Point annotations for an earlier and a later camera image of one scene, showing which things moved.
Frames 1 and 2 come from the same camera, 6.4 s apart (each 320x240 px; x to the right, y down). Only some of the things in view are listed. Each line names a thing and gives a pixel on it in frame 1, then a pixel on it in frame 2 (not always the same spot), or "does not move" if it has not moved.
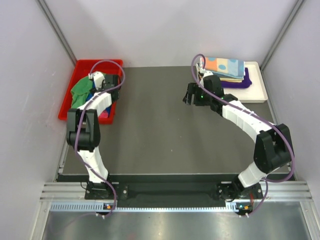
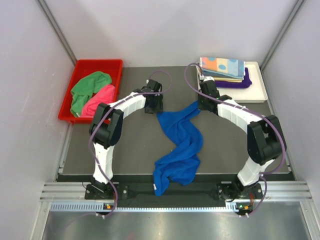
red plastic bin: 82,70 does not move
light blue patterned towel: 226,65 does not move
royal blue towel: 90,94 -> 181,166
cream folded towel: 234,80 does not move
